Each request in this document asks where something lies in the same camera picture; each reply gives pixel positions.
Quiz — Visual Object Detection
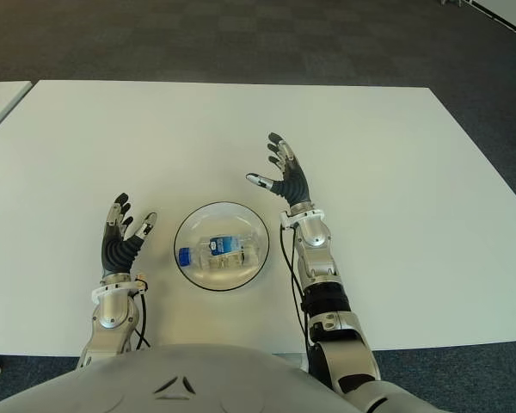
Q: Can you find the grey robot torso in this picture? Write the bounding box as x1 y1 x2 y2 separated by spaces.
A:
0 342 371 413

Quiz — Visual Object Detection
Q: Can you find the white black-rimmed plate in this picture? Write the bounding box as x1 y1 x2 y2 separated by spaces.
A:
173 201 271 293

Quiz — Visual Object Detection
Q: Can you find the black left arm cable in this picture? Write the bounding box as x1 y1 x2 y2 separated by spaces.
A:
131 292 152 350

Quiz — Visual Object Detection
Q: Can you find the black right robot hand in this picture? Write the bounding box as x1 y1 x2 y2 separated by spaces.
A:
245 132 313 207

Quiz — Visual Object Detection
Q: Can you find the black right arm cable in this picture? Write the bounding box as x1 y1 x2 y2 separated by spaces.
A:
278 223 313 367

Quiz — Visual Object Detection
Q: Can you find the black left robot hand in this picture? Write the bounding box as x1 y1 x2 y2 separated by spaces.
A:
100 192 159 279

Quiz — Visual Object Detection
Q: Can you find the clear blue-capped water bottle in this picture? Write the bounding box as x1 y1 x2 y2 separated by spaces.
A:
177 231 260 272

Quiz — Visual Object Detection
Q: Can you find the white board panel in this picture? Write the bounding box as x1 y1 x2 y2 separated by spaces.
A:
472 0 516 42

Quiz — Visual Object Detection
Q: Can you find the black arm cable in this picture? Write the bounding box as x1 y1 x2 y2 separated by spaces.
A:
278 223 313 367
131 292 152 350

